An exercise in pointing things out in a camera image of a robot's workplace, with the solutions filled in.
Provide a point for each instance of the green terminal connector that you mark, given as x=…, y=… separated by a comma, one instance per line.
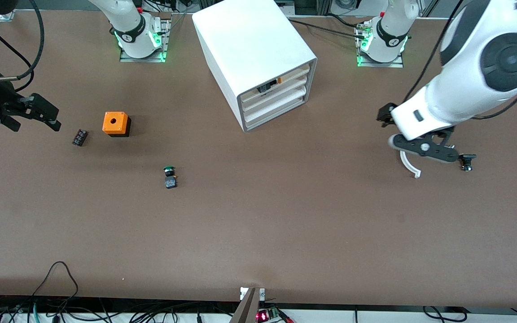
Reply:
x=274, y=312

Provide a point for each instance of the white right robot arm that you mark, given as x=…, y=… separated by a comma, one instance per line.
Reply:
x=128, y=18

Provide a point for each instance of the circuit board red display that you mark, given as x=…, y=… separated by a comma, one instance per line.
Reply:
x=262, y=316

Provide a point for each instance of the aluminium profile beam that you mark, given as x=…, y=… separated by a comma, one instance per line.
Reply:
x=248, y=307

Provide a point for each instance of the orange button enclosure box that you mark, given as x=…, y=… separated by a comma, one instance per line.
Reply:
x=115, y=122

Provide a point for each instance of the black push button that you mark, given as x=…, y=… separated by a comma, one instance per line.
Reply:
x=467, y=159

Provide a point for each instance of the dark cylindrical capacitor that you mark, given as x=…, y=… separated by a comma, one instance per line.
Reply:
x=79, y=137

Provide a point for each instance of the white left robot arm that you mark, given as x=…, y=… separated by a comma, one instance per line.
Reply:
x=465, y=89

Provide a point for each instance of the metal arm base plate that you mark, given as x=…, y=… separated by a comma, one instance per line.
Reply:
x=162, y=49
x=395, y=64

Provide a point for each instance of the green mushroom push button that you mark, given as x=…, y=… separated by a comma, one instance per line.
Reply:
x=170, y=178

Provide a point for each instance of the white curved plastic hook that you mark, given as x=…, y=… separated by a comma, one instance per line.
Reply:
x=407, y=165

